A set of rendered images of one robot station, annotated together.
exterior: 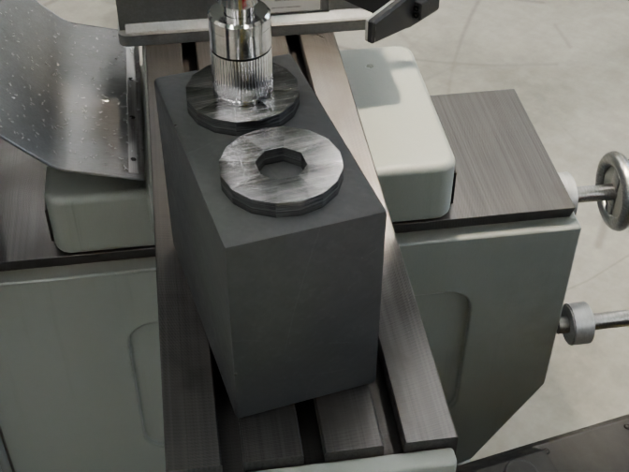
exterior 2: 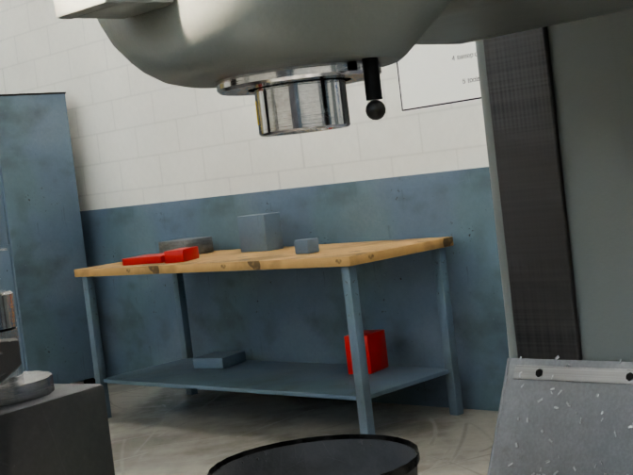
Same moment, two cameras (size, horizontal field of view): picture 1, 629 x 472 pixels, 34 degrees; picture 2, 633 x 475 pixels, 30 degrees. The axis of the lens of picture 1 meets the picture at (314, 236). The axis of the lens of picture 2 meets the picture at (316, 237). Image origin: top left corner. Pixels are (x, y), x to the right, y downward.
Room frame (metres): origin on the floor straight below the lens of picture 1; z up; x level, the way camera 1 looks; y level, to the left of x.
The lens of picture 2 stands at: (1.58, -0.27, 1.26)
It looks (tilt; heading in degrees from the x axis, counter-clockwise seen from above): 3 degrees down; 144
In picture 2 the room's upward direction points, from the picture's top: 7 degrees counter-clockwise
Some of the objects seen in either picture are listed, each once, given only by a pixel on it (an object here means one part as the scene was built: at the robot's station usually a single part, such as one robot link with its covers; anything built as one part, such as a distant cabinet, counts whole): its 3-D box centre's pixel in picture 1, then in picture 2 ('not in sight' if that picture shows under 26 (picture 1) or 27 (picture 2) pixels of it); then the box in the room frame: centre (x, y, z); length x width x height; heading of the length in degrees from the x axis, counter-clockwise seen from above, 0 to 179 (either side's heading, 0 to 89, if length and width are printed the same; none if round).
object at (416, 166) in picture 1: (245, 133); not in sight; (1.08, 0.09, 0.79); 0.50 x 0.35 x 0.12; 99
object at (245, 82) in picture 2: not in sight; (299, 77); (1.08, 0.09, 1.31); 0.09 x 0.09 x 0.01
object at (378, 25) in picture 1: (397, 19); not in sight; (0.73, -0.07, 1.16); 0.06 x 0.02 x 0.03; 138
